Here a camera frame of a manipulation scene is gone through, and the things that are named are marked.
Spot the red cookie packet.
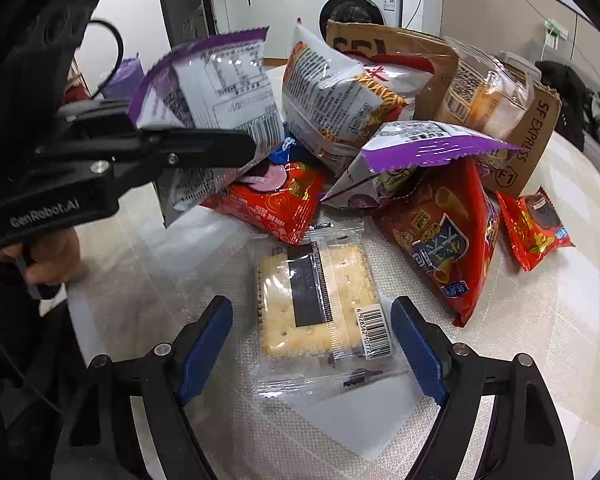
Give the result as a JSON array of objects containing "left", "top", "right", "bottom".
[
  {"left": 495, "top": 186, "right": 576, "bottom": 272},
  {"left": 200, "top": 160, "right": 328, "bottom": 246}
]

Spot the white kitchen counter cabinet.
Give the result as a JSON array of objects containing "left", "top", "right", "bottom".
[{"left": 224, "top": 0, "right": 321, "bottom": 63}]

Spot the brown cardboard box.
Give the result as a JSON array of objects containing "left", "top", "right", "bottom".
[{"left": 325, "top": 19, "right": 563, "bottom": 198}]

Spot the person's left hand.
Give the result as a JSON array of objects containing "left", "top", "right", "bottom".
[{"left": 0, "top": 227, "right": 84, "bottom": 287}]

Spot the black cable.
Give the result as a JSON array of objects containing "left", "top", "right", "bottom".
[{"left": 86, "top": 20, "right": 124, "bottom": 101}]

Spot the red chips bag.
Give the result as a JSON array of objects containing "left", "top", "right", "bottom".
[{"left": 372, "top": 160, "right": 503, "bottom": 328}]

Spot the black jacket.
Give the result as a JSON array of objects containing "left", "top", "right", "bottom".
[{"left": 535, "top": 60, "right": 593, "bottom": 133}]

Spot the silver noodle snack packet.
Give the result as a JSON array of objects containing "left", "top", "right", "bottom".
[{"left": 281, "top": 22, "right": 416, "bottom": 176}]

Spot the small blue snack packet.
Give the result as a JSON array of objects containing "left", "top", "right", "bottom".
[{"left": 270, "top": 132, "right": 301, "bottom": 163}]

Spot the purple candy packet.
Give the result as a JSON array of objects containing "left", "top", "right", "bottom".
[
  {"left": 129, "top": 27, "right": 286, "bottom": 228},
  {"left": 322, "top": 120, "right": 521, "bottom": 211}
]

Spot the purple bag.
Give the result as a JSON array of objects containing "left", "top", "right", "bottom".
[{"left": 102, "top": 57, "right": 146, "bottom": 103}]

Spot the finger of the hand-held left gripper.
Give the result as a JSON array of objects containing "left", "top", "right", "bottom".
[
  {"left": 111, "top": 127, "right": 259, "bottom": 182},
  {"left": 55, "top": 100, "right": 142, "bottom": 134}
]

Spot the clear cracker packet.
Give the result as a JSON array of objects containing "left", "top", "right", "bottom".
[{"left": 247, "top": 220, "right": 411, "bottom": 401}]

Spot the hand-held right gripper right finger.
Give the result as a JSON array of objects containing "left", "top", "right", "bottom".
[{"left": 390, "top": 296, "right": 563, "bottom": 480}]

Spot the clear bread packet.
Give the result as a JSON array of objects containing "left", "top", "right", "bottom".
[{"left": 437, "top": 36, "right": 543, "bottom": 141}]

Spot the person's left forearm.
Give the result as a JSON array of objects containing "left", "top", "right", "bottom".
[{"left": 0, "top": 250, "right": 76, "bottom": 480}]

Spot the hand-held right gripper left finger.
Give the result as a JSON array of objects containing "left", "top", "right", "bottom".
[{"left": 67, "top": 296, "right": 236, "bottom": 480}]

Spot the white red snack bag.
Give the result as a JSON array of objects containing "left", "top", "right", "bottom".
[{"left": 360, "top": 55, "right": 436, "bottom": 106}]

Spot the dark glass door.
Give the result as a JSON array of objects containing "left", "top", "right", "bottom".
[{"left": 155, "top": 0, "right": 216, "bottom": 48}]

